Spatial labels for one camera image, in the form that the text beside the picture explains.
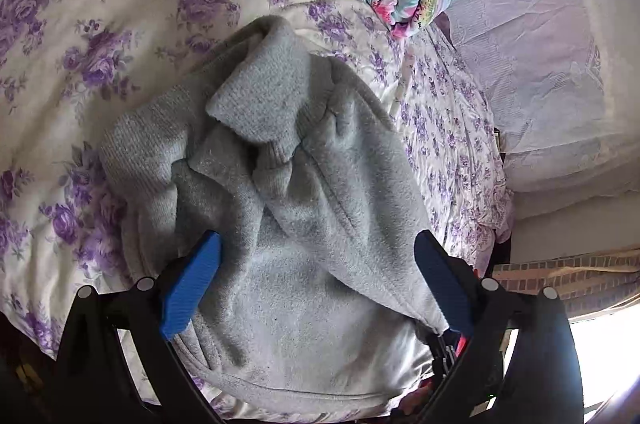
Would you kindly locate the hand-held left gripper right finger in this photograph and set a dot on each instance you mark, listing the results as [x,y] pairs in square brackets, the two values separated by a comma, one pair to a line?
[444,284]

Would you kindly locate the brick pattern cloth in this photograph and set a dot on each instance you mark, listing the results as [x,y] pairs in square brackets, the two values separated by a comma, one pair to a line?
[575,276]

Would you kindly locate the lilac embossed pillow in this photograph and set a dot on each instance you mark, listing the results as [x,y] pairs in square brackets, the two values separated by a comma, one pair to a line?
[530,54]

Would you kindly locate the grey knitted sweater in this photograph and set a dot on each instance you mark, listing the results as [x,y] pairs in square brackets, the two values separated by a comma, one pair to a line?
[300,214]

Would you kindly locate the purple floral bed sheet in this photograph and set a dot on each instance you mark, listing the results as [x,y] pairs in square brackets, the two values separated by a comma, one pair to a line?
[125,19]

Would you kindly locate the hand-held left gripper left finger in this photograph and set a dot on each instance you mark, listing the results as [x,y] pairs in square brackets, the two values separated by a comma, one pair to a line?
[192,281]

